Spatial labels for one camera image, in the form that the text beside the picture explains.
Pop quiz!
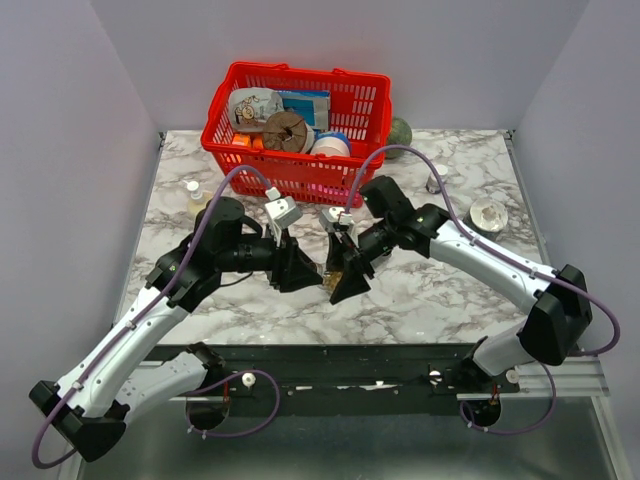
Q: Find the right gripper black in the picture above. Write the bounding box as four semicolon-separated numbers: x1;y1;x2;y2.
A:
322;217;396;305

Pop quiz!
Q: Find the red plastic shopping basket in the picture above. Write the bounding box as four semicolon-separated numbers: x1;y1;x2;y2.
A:
201;62;392;206

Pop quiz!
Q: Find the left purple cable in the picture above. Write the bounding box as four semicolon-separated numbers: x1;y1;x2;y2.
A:
30;164;281;470

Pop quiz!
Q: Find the purple cable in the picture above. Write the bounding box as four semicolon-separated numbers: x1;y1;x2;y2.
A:
30;164;281;470
342;144;623;357

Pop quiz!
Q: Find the blue white carton box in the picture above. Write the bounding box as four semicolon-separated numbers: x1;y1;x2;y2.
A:
277;90;331;131

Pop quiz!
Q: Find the white cap pill bottle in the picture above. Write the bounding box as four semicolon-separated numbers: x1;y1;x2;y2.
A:
426;164;449;194

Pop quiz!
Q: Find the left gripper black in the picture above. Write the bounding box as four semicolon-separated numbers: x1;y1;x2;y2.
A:
217;220;324;293

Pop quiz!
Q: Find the grey cup with white contents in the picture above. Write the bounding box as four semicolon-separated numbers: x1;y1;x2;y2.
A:
463;198;509;234

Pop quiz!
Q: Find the white blue round tub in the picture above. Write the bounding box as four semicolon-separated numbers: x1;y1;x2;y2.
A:
310;131;352;157

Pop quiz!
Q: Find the white printed snack pouch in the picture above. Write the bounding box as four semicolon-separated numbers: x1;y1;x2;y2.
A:
228;87;284;133

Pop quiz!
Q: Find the green watermelon ball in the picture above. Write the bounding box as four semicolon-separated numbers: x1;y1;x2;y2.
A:
385;117;413;160

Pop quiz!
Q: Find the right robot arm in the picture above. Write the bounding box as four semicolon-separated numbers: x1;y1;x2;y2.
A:
320;176;593;392

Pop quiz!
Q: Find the orange small package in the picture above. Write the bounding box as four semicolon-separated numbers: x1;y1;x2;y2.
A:
231;132;265;150

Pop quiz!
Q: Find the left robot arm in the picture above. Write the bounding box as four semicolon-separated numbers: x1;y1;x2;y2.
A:
29;189;322;462

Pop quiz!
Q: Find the brown twine roll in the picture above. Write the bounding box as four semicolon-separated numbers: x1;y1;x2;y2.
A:
262;111;314;154

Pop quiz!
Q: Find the clear jar of yellow pills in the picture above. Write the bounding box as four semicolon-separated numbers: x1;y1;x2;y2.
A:
315;264;343;292

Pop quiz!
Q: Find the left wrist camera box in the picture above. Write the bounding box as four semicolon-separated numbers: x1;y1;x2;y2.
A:
264;187;303;244

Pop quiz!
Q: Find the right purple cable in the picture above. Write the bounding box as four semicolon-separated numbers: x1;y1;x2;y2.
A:
342;144;623;357

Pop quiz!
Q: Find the cream pump lotion bottle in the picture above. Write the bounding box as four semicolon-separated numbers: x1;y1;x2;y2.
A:
184;180;213;218

